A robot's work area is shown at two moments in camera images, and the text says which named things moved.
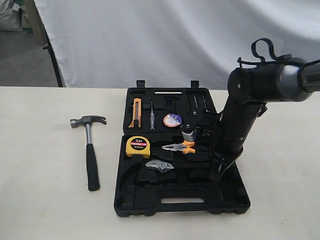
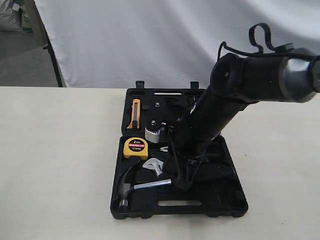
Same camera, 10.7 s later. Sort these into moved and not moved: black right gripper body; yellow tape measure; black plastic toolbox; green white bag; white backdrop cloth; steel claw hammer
Moved: black right gripper body; steel claw hammer
Not moved: green white bag; yellow tape measure; black plastic toolbox; white backdrop cloth
